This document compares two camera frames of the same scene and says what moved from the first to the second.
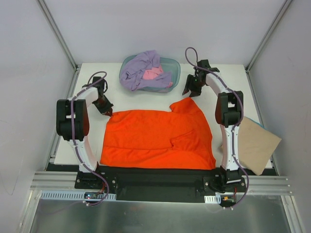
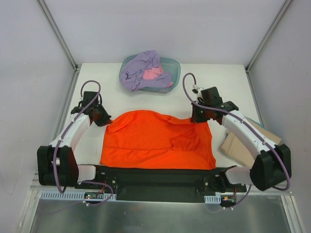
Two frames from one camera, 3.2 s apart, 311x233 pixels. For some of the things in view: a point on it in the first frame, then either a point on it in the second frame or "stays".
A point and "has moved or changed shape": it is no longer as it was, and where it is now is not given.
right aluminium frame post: (284, 7) stays
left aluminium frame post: (57, 32) stays
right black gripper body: (192, 85) to (198, 116)
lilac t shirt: (130, 74) stays
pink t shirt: (150, 74) stays
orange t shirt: (179, 138) has moved or changed shape
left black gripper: (104, 107) to (102, 118)
